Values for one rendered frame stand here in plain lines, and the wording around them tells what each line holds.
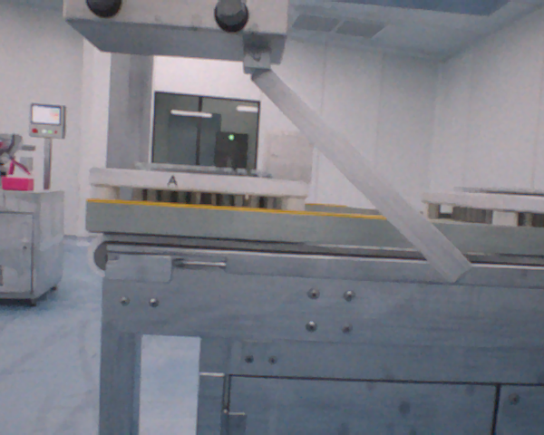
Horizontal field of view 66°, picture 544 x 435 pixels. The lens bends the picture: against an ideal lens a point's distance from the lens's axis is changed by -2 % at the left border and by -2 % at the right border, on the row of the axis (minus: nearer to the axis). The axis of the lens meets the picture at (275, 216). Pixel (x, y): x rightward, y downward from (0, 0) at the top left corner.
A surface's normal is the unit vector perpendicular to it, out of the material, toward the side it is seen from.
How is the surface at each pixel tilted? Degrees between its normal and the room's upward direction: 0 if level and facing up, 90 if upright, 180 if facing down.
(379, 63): 90
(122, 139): 90
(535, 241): 90
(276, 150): 90
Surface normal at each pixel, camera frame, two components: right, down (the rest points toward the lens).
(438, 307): 0.05, 0.07
